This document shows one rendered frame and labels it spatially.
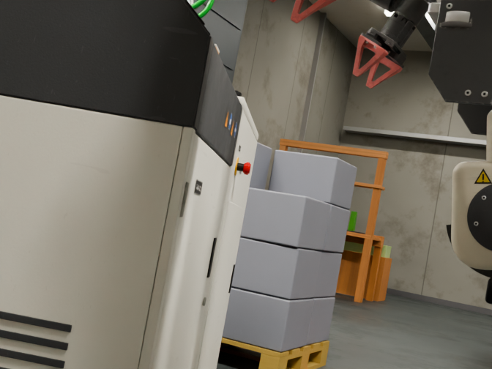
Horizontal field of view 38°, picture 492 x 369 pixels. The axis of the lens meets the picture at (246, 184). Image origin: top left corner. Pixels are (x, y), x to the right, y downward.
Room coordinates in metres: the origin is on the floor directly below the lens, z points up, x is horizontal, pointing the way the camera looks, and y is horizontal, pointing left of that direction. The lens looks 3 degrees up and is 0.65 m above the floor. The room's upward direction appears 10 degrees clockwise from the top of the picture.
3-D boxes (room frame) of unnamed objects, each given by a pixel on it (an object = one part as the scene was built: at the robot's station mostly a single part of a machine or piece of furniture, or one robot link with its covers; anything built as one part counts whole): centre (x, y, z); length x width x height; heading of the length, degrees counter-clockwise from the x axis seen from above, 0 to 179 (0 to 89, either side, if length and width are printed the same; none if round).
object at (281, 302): (3.61, 0.05, 0.52); 1.05 x 0.70 x 1.04; 65
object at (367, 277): (8.72, -1.15, 0.86); 1.34 x 1.23 x 1.73; 63
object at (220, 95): (1.52, 0.10, 0.87); 0.62 x 0.04 x 0.16; 175
